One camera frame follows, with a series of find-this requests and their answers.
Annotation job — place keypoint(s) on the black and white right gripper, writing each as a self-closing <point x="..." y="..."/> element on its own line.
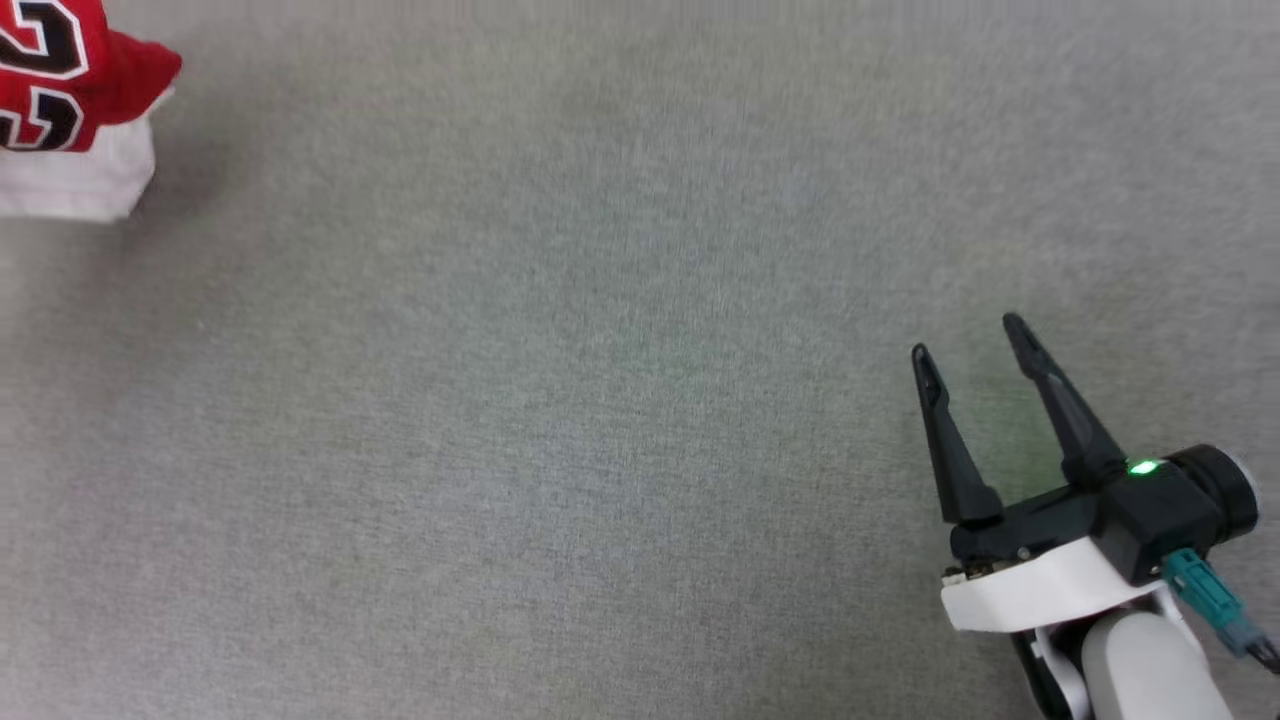
<point x="1040" y="590"/>

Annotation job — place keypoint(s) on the red and white basketball jersey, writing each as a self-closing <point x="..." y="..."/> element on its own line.
<point x="110" y="80"/>

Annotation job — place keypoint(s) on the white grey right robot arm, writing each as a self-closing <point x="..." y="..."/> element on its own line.
<point x="1140" y="670"/>

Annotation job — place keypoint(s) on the grey fabric sofa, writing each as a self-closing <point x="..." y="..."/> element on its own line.
<point x="600" y="400"/>

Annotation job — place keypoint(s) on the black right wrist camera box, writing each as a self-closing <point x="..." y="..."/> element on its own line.
<point x="1170" y="520"/>

